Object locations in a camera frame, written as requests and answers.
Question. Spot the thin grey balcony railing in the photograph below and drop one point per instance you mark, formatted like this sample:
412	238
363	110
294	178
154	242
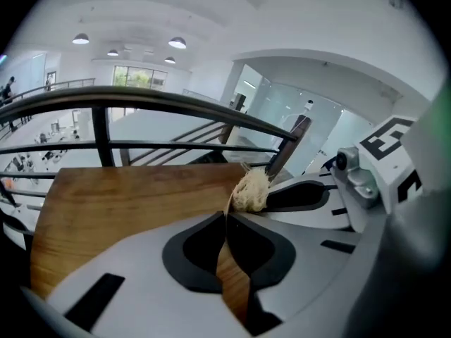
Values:
70	82

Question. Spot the dome pendant lamp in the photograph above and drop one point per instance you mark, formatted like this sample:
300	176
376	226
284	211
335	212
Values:
80	39
112	53
177	42
170	60

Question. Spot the silver fisheye camera mount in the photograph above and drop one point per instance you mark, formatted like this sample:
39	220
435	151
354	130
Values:
356	174

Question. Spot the dark brown wooden post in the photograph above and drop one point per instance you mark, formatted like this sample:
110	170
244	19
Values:
285	153

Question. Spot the large window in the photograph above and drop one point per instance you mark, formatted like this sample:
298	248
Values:
137	76

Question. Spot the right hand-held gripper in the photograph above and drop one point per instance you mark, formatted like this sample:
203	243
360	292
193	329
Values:
387	160

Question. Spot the beige loofah scrubber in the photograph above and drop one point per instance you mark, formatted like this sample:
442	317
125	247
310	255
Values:
251	192

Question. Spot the black metal railing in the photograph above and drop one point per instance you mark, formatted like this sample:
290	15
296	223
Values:
141	99

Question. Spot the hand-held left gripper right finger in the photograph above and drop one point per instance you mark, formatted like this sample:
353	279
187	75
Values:
310	259

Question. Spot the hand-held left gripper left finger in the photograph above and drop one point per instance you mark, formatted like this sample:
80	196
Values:
141	276

